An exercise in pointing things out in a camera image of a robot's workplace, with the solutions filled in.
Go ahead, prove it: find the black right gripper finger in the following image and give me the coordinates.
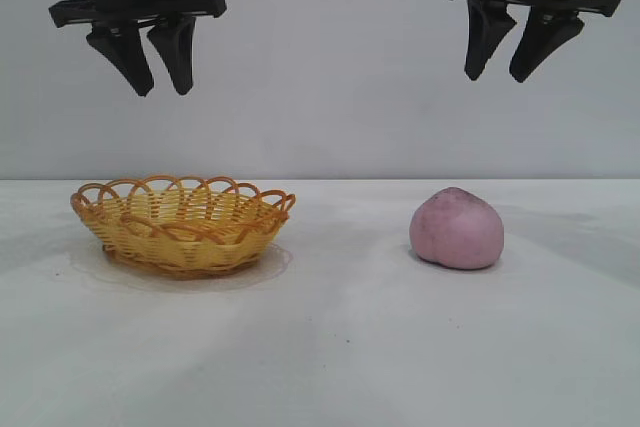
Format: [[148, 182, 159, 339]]
[[463, 0, 518, 82], [508, 7, 586, 84]]

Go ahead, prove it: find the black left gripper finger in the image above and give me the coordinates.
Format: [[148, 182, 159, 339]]
[[85, 23, 155, 97], [146, 15, 197, 96]]

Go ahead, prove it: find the yellow woven wicker basket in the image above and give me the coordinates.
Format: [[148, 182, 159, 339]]
[[69, 175, 297, 281]]

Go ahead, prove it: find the pink peach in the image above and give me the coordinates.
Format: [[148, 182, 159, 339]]
[[409, 185, 505, 271]]

